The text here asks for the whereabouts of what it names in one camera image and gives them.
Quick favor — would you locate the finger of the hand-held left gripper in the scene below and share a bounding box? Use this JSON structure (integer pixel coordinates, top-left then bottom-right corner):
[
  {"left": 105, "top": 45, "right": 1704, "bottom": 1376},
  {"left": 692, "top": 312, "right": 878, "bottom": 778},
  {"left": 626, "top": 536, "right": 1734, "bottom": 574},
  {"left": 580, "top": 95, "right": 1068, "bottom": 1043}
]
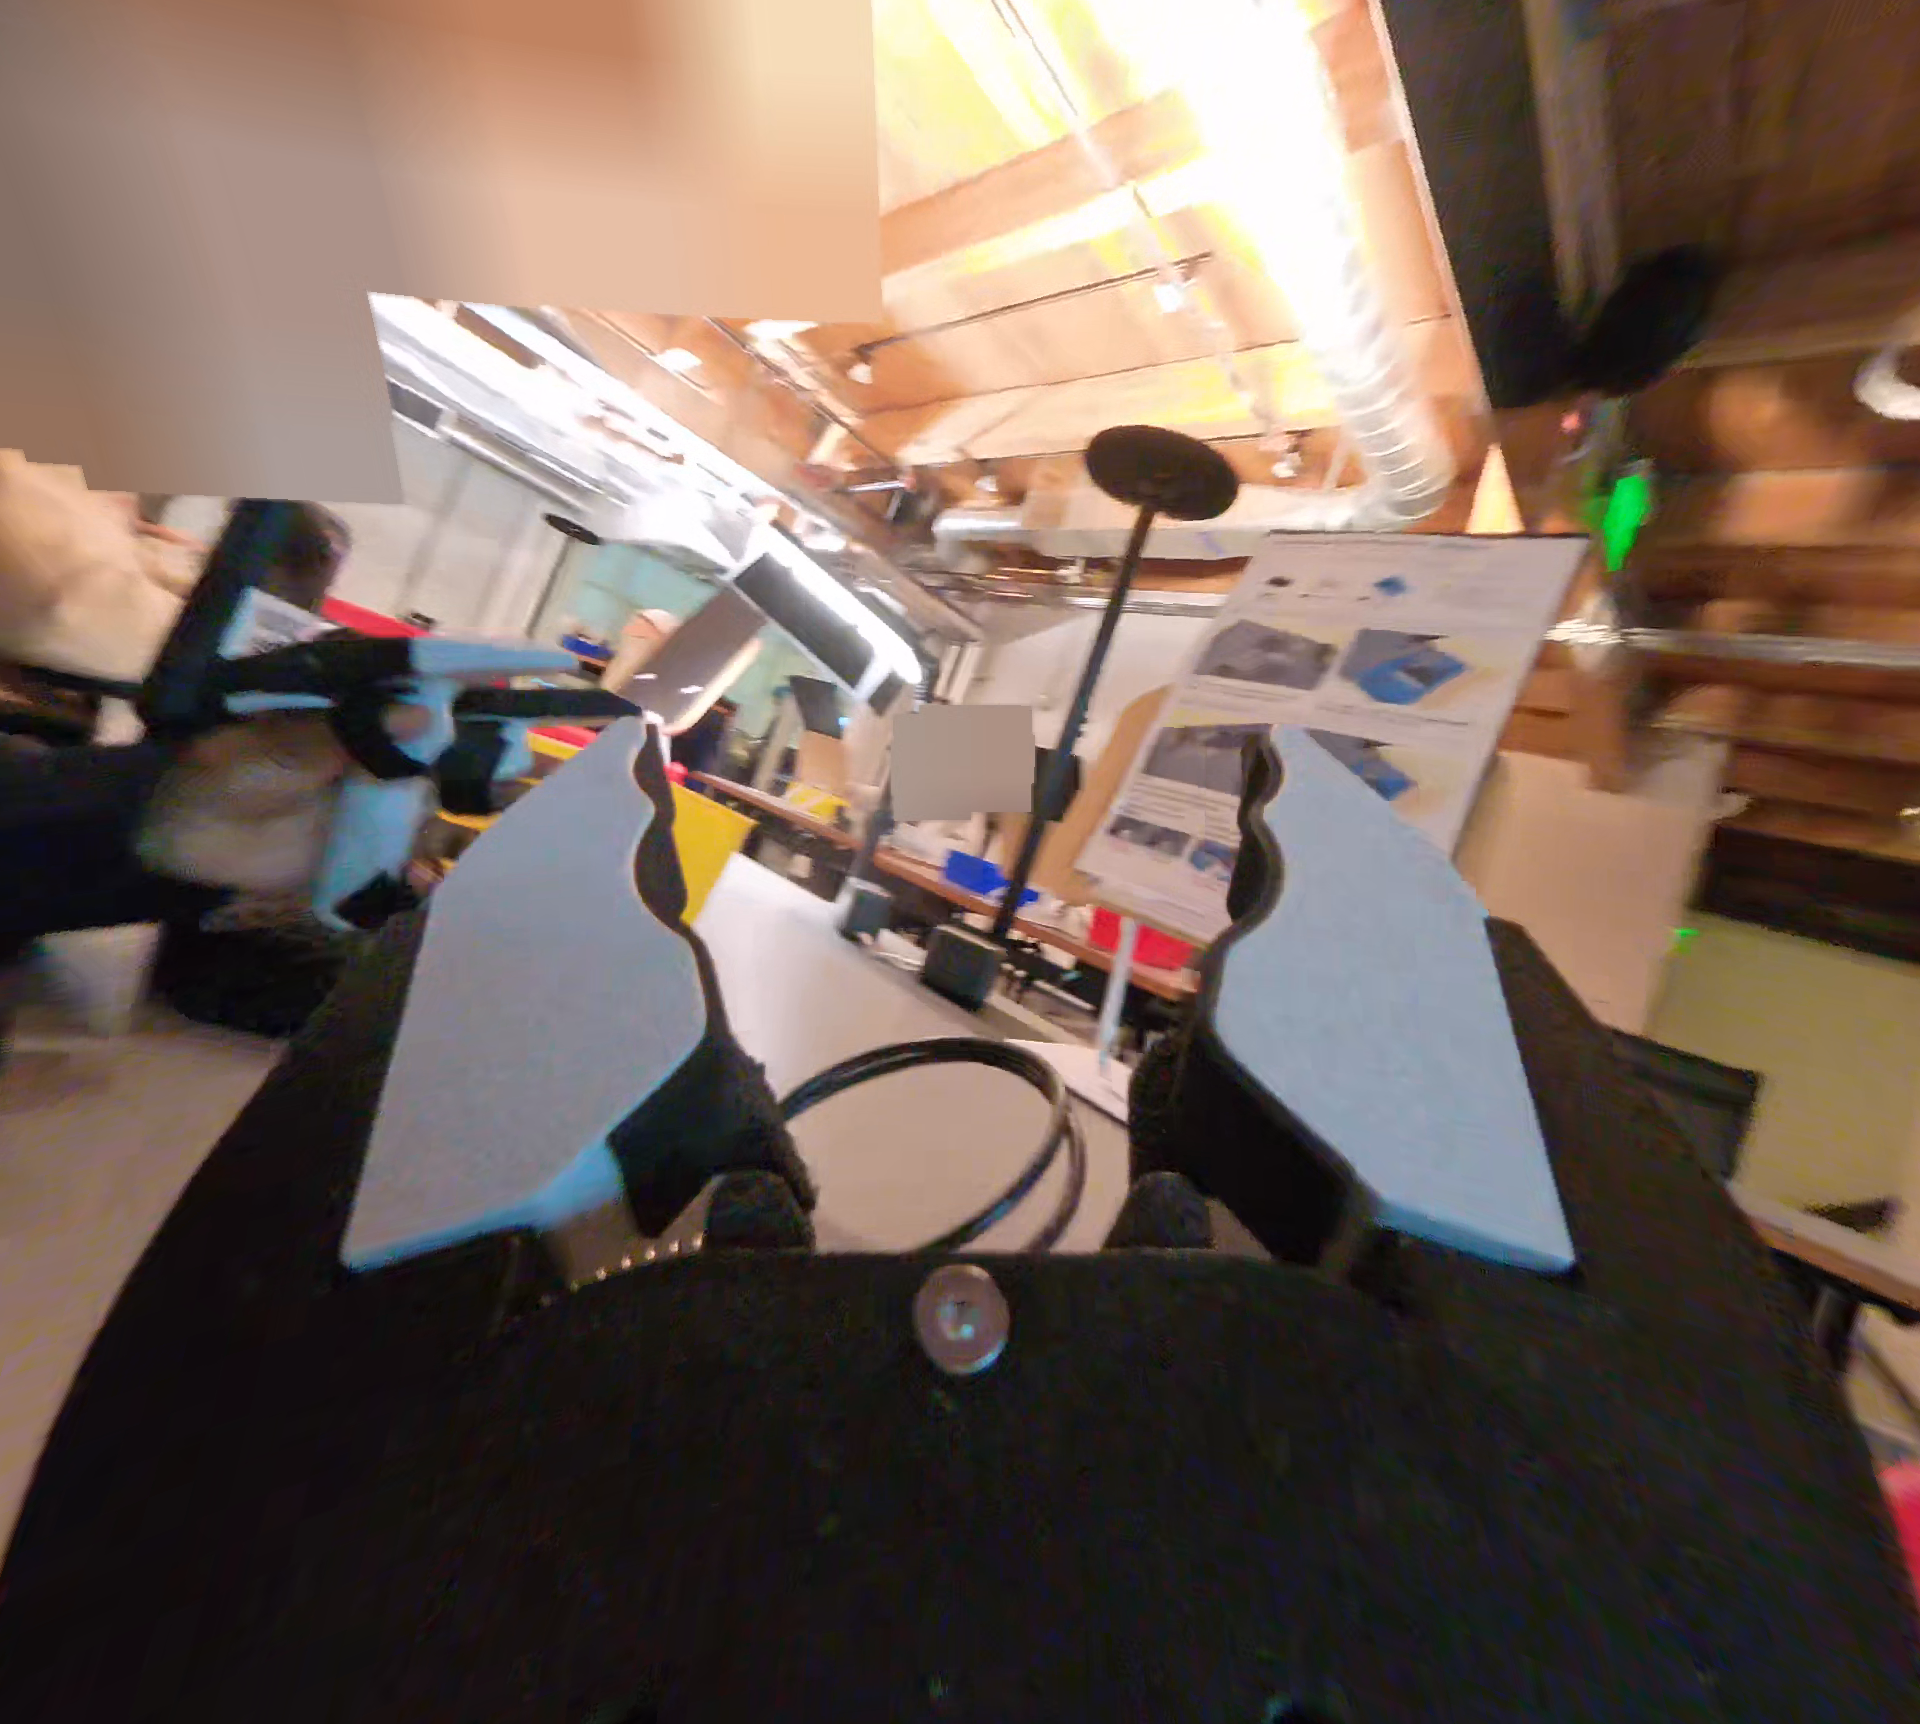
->
[
  {"left": 451, "top": 682, "right": 648, "bottom": 725},
  {"left": 408, "top": 631, "right": 584, "bottom": 686}
]

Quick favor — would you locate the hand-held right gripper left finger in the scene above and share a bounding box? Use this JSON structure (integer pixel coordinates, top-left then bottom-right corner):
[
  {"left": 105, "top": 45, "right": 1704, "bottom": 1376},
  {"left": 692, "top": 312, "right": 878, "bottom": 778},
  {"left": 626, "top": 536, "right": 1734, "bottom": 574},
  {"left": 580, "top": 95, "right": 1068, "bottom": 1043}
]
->
[{"left": 338, "top": 715, "right": 714, "bottom": 1272}]

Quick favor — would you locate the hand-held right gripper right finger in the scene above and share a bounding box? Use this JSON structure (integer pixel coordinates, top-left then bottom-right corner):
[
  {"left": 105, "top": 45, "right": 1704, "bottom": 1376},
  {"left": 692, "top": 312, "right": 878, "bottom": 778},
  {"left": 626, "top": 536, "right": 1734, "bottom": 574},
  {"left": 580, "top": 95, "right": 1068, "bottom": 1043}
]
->
[{"left": 1198, "top": 725, "right": 1580, "bottom": 1276}]

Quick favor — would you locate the yellow plastic bin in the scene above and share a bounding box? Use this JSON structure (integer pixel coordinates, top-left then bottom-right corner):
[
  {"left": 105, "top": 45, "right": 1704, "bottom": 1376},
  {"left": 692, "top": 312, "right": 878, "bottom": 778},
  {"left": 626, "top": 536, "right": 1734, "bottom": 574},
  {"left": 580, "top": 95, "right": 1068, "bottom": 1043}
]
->
[{"left": 664, "top": 778, "right": 760, "bottom": 928}]

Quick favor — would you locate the black ethernet cable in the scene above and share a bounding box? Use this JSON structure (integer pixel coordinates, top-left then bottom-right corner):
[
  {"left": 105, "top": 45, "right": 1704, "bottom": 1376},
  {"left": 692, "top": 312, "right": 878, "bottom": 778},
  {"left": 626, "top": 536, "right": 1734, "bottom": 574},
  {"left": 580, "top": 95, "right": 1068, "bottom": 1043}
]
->
[{"left": 777, "top": 1033, "right": 1089, "bottom": 1255}]

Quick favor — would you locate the person's left forearm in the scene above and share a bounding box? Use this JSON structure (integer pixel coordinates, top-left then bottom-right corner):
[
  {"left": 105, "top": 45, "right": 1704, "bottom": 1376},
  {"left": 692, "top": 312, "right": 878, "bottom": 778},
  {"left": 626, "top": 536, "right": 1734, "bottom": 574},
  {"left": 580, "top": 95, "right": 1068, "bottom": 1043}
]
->
[{"left": 0, "top": 725, "right": 226, "bottom": 953}]

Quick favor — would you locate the small red bin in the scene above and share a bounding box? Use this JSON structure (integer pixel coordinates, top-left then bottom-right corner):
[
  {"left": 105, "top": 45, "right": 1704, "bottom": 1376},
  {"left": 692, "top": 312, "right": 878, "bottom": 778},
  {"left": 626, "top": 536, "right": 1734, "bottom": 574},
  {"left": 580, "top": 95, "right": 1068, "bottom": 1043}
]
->
[{"left": 1085, "top": 905, "right": 1198, "bottom": 974}]

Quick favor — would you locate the black studio light panel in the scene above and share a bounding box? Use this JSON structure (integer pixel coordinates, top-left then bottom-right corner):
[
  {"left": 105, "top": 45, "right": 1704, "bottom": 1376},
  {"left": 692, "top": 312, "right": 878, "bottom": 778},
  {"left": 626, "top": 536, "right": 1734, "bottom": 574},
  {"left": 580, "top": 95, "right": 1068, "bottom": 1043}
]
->
[{"left": 727, "top": 546, "right": 924, "bottom": 707}]

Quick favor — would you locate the white flat stand base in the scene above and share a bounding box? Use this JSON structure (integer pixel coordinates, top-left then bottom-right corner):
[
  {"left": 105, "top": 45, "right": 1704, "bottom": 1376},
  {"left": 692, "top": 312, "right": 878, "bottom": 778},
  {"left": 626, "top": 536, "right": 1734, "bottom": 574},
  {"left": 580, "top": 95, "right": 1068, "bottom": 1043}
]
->
[{"left": 1042, "top": 1038, "right": 1137, "bottom": 1127}]

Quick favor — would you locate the instruction board with white stand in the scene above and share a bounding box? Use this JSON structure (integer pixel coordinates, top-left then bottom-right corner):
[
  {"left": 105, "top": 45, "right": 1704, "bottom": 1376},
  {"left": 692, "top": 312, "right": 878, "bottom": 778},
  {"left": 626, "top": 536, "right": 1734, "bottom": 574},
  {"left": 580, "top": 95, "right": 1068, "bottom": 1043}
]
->
[{"left": 1071, "top": 530, "right": 1594, "bottom": 1079}]

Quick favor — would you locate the wooden work table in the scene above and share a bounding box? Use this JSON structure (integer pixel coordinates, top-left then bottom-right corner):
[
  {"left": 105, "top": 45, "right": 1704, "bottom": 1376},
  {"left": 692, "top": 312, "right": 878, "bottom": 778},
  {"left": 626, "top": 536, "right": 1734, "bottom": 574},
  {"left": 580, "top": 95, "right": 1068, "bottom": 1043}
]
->
[{"left": 692, "top": 768, "right": 1201, "bottom": 1005}]

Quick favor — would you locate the black box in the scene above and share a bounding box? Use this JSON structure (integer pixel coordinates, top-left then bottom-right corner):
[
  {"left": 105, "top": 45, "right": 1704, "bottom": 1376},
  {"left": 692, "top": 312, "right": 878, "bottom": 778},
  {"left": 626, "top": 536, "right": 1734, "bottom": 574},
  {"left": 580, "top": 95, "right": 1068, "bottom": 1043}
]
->
[{"left": 918, "top": 922, "right": 1009, "bottom": 1009}]

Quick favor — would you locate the dark metal pole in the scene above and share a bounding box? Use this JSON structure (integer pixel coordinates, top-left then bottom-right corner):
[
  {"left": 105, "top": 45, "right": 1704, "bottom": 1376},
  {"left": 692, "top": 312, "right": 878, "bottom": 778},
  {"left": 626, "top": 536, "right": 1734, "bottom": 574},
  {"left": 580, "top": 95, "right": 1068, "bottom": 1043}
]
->
[{"left": 983, "top": 423, "right": 1243, "bottom": 946}]

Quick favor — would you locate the silver spiral air duct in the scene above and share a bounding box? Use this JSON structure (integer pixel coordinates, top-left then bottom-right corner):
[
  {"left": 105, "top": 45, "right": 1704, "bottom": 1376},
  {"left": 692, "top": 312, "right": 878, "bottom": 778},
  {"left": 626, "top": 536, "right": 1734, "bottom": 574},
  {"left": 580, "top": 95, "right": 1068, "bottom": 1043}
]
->
[{"left": 1320, "top": 238, "right": 1463, "bottom": 518}]

